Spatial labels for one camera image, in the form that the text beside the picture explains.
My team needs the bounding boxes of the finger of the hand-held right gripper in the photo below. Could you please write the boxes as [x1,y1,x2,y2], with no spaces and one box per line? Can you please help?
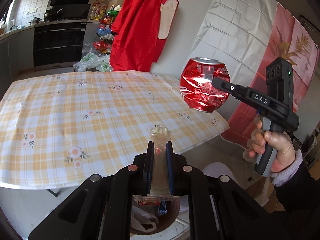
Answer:
[212,77,248,100]

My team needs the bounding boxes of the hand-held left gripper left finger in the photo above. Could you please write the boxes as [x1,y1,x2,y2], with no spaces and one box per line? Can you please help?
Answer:
[27,141,154,240]

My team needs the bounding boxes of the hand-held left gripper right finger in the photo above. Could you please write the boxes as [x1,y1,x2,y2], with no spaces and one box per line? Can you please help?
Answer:
[165,141,288,240]

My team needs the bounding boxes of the clear plastic wrapper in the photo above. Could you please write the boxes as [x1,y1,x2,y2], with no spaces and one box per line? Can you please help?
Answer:
[147,124,173,195]

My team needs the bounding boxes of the red and white plastic package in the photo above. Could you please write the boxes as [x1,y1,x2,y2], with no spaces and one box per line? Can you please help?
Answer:
[134,196,175,205]

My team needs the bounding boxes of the crushed red can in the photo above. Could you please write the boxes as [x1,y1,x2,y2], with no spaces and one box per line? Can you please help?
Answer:
[179,57,230,113]

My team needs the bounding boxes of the blue and red foil packet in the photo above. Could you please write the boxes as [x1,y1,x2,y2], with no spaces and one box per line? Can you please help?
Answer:
[156,201,167,215]

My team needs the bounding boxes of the brown trash bin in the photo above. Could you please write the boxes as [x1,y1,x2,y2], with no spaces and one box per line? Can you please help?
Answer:
[130,195,182,236]

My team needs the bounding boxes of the white plastic bag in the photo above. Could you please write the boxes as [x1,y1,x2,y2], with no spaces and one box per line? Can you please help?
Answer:
[131,205,158,233]

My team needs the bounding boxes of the person's right forearm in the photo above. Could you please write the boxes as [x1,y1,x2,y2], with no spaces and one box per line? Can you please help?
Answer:
[269,149,320,220]

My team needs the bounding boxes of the person's right hand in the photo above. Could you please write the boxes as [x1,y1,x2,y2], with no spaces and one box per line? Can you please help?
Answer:
[246,117,297,173]

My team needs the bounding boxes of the checkered tablecloth table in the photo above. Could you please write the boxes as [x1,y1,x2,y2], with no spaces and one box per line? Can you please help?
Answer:
[0,70,230,189]

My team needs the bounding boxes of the red apron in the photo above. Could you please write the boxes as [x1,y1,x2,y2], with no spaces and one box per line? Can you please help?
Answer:
[110,0,179,72]

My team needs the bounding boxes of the heap of white plastic bags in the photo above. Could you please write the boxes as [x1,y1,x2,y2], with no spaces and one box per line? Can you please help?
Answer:
[73,44,113,72]

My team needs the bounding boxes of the black built-in stove oven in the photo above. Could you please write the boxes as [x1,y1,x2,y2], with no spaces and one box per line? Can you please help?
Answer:
[32,20,87,68]

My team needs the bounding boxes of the grey lower kitchen cabinets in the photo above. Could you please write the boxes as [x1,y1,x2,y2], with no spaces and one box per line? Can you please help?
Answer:
[0,27,34,78]

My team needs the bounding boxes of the black wok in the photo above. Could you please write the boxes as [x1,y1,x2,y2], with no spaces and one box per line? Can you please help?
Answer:
[45,9,63,20]

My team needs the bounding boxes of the black range hood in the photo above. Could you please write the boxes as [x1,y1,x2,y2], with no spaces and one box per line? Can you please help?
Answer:
[47,0,94,7]

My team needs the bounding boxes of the red wall banner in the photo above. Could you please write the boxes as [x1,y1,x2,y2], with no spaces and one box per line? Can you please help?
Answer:
[221,4,320,150]

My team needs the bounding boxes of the white creased wall sheet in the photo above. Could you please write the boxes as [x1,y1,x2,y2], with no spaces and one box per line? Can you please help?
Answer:
[192,0,278,90]

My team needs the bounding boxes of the black wire storage rack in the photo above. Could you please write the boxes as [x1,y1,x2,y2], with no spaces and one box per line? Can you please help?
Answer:
[95,0,118,55]

